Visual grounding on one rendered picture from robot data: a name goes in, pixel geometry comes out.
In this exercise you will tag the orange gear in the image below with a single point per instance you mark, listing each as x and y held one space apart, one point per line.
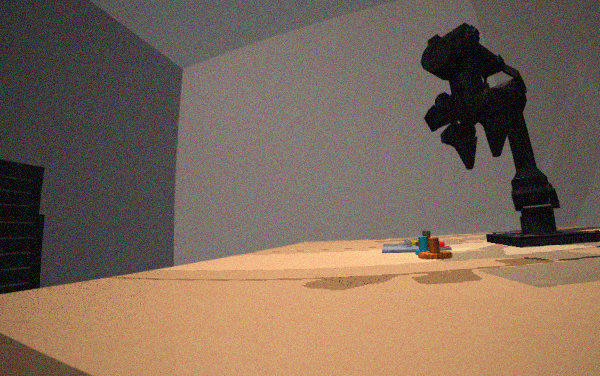
434 251

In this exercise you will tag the teal gear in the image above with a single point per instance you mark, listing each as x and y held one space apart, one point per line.
423 245

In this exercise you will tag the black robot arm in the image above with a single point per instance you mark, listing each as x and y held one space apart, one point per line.
458 56

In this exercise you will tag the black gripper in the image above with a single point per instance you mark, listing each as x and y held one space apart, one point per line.
492 107

